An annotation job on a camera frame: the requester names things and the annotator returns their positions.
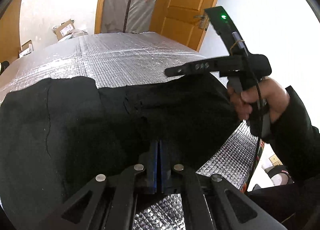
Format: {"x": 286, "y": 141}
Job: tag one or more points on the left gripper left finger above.
{"x": 151, "y": 168}

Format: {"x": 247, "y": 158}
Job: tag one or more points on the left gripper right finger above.
{"x": 166, "y": 180}

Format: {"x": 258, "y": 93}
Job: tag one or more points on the black garment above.
{"x": 58, "y": 134}

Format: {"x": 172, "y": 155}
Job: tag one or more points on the right forearm black sleeve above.
{"x": 296, "y": 142}

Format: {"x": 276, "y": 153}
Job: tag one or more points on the wooden door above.
{"x": 183, "y": 21}

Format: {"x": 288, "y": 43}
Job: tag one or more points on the large cardboard box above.
{"x": 64, "y": 29}

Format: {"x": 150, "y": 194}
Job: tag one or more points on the small white cardboard box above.
{"x": 26, "y": 49}

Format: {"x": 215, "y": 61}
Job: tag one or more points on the wooden door frame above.
{"x": 98, "y": 16}

